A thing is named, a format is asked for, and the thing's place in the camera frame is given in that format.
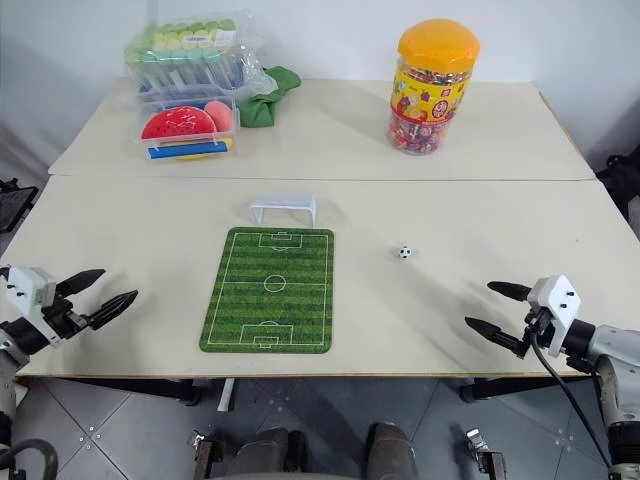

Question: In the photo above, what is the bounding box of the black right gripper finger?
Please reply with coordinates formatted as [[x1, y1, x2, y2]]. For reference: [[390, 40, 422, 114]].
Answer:
[[486, 280, 531, 303], [464, 315, 526, 352]]

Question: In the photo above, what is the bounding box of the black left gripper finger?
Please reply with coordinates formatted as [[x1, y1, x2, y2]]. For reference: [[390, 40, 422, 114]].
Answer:
[[88, 289, 140, 331], [54, 268, 108, 303]]

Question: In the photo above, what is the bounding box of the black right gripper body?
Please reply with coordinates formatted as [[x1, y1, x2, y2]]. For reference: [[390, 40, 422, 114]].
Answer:
[[514, 304, 552, 359]]

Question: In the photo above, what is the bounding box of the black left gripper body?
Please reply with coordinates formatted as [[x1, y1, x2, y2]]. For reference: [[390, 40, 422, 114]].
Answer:
[[41, 298, 95, 347]]

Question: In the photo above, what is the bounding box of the green soccer field mat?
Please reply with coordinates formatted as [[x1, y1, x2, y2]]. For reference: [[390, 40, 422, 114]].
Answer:
[[198, 226, 336, 355]]

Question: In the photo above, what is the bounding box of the black mesh chair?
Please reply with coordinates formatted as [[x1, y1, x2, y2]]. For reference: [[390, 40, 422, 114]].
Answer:
[[0, 178, 41, 235]]

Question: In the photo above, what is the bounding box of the white table leg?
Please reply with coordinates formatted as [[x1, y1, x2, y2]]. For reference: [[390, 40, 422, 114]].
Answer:
[[217, 377, 240, 413]]

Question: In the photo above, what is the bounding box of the black equipment stand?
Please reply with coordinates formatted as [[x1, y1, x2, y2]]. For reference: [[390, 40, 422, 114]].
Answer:
[[593, 153, 640, 222]]

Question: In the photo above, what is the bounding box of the dark rounded shape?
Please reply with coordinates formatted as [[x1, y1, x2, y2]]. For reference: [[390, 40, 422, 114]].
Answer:
[[230, 426, 307, 480], [366, 421, 419, 480]]

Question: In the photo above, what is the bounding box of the blue flat block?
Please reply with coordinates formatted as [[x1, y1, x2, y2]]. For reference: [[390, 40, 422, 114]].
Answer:
[[147, 141, 229, 164]]

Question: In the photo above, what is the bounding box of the clear plastic toy box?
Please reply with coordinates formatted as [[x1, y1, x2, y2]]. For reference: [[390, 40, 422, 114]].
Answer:
[[135, 88, 242, 165]]

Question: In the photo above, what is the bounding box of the red watermelon slice toy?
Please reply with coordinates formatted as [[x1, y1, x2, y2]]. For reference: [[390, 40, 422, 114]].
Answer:
[[140, 105, 218, 142]]

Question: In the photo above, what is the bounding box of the small white goal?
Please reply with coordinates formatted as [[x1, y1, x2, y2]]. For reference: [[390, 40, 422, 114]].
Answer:
[[248, 194, 319, 228]]

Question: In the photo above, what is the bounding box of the candy jar with orange lid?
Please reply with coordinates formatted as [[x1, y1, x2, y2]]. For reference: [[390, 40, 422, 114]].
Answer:
[[386, 18, 484, 157]]

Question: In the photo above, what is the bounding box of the pink round toy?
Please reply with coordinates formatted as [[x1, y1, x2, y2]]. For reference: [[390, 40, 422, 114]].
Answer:
[[203, 99, 236, 133]]

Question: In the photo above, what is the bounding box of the clear box of capped tubes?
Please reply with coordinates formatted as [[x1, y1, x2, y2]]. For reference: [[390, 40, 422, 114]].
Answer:
[[124, 18, 251, 104]]

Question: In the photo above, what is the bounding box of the green cloth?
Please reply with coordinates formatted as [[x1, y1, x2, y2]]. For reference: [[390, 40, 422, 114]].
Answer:
[[239, 65, 303, 129]]

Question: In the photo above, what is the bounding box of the clear plastic bag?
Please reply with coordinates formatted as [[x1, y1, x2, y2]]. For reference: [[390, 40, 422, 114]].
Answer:
[[232, 42, 282, 104]]

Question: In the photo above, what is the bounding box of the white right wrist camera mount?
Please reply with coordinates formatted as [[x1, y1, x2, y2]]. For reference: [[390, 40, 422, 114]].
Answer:
[[527, 274, 583, 358]]

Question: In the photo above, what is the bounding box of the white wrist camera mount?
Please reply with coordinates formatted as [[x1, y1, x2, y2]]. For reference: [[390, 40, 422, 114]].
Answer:
[[527, 274, 583, 358], [0, 265, 58, 347]]

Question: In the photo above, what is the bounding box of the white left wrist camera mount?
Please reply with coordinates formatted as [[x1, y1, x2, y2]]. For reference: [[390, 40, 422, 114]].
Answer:
[[0, 265, 58, 347]]

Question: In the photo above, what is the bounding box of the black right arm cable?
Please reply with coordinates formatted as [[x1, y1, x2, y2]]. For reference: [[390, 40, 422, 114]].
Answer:
[[530, 329, 615, 469]]

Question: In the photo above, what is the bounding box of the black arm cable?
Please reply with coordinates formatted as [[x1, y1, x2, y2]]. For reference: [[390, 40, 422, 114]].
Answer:
[[530, 329, 615, 469], [0, 438, 60, 480]]

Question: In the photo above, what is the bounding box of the black table frame bar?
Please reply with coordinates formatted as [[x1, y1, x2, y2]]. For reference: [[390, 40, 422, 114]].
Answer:
[[63, 377, 204, 407], [458, 376, 599, 403]]

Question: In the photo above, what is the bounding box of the metal caster bracket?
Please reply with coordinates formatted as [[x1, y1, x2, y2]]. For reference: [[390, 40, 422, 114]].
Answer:
[[463, 426, 507, 475], [187, 428, 224, 480]]

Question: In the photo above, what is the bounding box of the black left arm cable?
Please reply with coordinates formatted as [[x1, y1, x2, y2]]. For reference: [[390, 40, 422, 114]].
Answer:
[[0, 438, 60, 480]]

